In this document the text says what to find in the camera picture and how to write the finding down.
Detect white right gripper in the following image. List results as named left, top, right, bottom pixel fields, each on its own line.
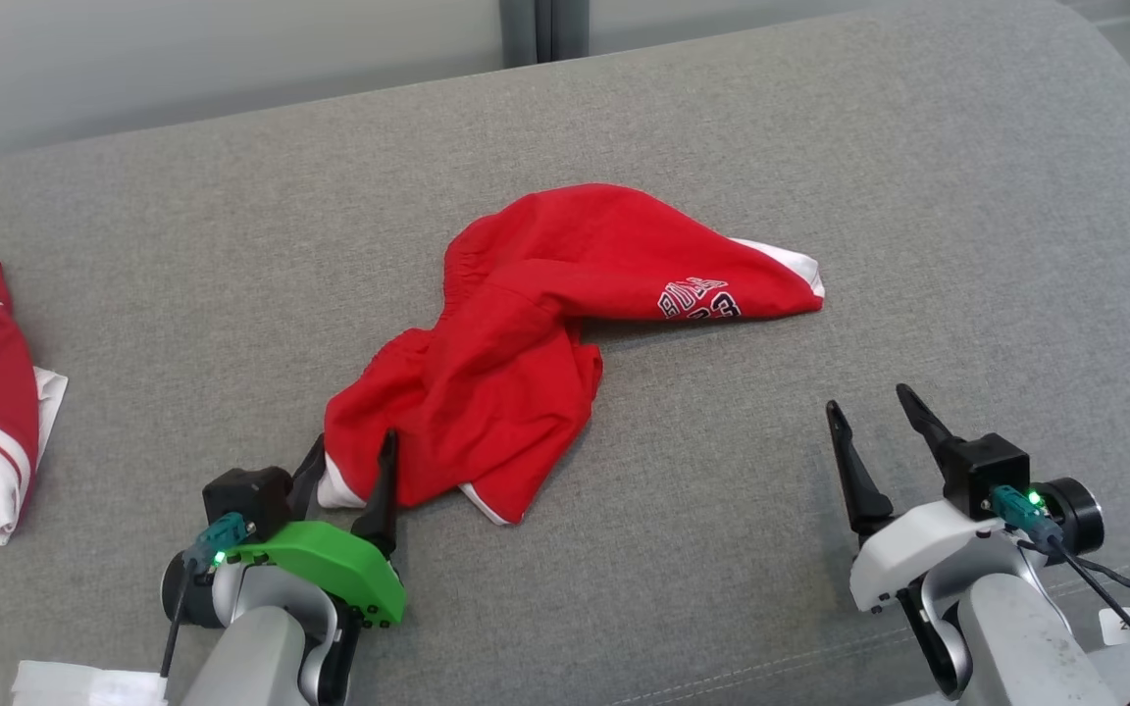
left=826, top=383, right=1009, bottom=614

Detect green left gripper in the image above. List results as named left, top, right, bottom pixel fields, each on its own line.
left=227, top=429, right=407, bottom=629

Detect red basketball shorts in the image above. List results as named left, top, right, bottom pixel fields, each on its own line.
left=323, top=182, right=827, bottom=527

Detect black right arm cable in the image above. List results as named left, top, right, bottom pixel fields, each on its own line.
left=991, top=484, right=1130, bottom=706

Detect white left cable tag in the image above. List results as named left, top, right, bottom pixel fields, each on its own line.
left=12, top=660, right=170, bottom=706

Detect grey partition post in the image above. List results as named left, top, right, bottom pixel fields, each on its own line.
left=499, top=0, right=591, bottom=70

